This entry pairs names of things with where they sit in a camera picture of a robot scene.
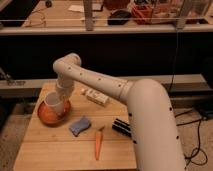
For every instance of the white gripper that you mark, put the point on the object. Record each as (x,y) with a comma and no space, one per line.
(64,91)

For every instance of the white ceramic cup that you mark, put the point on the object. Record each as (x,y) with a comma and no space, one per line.
(53,101)

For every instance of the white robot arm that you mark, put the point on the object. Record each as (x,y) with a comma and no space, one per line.
(155,137)

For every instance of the orange ceramic bowl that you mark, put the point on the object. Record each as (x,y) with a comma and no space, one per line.
(49,118)

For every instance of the white cream bottle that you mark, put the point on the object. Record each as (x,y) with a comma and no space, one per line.
(95,96)

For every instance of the blue sponge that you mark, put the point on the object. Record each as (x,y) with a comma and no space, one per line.
(77,127)

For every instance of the orange toy carrot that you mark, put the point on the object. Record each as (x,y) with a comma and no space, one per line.
(98,142)

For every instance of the black rectangular box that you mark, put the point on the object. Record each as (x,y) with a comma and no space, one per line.
(121,127)

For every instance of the white paper sheet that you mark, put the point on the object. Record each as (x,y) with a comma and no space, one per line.
(79,8)

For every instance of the black object on bench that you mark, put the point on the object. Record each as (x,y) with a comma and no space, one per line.
(119,17)

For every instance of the orange object on bench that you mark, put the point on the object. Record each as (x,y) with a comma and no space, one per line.
(142,14)

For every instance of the metal clamp bracket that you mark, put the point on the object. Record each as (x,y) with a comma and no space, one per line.
(10,81)

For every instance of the metal post left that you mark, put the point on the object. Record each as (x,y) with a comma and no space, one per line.
(88,15)

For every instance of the metal post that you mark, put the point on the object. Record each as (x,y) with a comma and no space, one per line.
(183,13)
(88,15)

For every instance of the metal post right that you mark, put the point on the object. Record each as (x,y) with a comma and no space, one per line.
(183,13)

